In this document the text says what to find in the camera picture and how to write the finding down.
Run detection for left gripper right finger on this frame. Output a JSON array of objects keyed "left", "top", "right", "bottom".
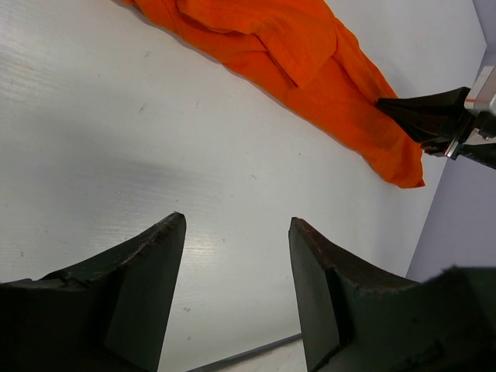
[{"left": 288, "top": 218, "right": 495, "bottom": 371}]

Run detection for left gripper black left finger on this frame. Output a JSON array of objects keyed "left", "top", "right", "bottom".
[{"left": 1, "top": 212, "right": 187, "bottom": 371}]

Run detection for orange t-shirt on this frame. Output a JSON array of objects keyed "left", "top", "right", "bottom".
[{"left": 133, "top": 1, "right": 424, "bottom": 188}]

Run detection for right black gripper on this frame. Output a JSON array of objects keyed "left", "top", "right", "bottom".
[{"left": 376, "top": 87, "right": 495, "bottom": 169}]

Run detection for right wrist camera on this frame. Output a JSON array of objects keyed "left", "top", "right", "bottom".
[{"left": 464, "top": 66, "right": 496, "bottom": 116}]

